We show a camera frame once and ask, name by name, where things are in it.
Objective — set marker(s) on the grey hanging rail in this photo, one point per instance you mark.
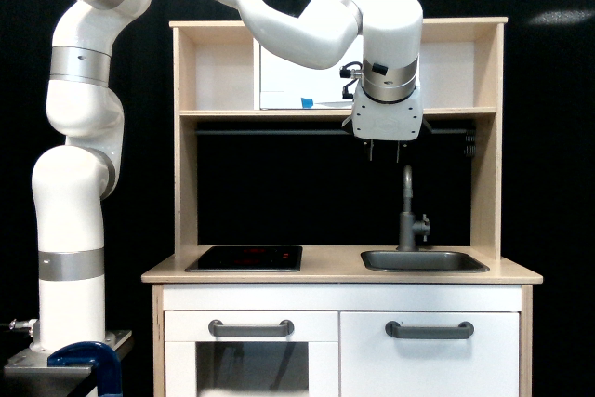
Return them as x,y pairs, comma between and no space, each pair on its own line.
320,132

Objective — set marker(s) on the grey toy sink basin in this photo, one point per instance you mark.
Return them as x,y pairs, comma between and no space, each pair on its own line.
421,261

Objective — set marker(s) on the black toy stove top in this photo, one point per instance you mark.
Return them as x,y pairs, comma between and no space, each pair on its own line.
257,258

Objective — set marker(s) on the blue tape bottom piece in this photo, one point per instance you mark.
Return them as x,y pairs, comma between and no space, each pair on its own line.
306,103

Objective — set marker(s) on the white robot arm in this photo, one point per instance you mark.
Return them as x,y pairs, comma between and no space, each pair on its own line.
70,181

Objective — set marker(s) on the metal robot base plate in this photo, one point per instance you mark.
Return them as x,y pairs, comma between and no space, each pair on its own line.
33,359

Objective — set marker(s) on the white oven door with window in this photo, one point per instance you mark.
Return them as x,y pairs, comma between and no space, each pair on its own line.
302,364

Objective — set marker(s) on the blue metal clamp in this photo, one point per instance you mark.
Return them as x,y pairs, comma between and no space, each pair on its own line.
100,357

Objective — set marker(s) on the grey toy faucet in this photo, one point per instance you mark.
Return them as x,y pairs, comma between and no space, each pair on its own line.
410,228

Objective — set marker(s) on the grey lower cabinet handle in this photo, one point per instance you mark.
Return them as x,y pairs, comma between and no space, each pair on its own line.
463,330

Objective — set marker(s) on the wooden toy kitchen frame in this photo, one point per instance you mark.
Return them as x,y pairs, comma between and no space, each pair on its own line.
216,80

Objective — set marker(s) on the grey oven door handle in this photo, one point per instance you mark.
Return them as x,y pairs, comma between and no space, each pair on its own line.
283,329

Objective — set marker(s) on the metal cable connector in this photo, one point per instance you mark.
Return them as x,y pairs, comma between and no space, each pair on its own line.
23,326

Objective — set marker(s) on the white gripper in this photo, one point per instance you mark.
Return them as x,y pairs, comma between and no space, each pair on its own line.
371,120

